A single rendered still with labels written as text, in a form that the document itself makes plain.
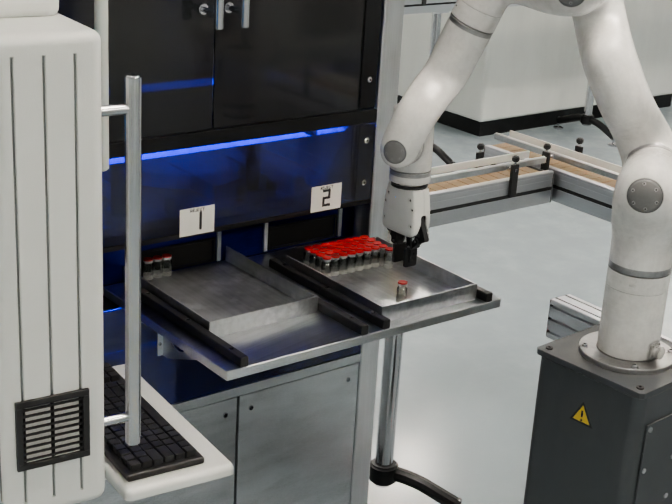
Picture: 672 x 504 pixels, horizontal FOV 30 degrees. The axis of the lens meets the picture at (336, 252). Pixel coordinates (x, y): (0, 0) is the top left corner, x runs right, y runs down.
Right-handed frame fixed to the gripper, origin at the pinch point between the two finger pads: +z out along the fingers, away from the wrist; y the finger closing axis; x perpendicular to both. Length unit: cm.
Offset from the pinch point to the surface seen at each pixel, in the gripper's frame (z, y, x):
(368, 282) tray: 10.5, -12.3, 1.0
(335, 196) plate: -3.5, -30.6, 5.2
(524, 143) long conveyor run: 1, -58, 94
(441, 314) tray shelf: 11.1, 8.8, 3.4
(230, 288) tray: 10.3, -24.1, -27.0
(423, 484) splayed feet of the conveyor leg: 88, -39, 47
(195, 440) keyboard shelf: 19, 16, -60
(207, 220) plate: -3.3, -30.6, -28.8
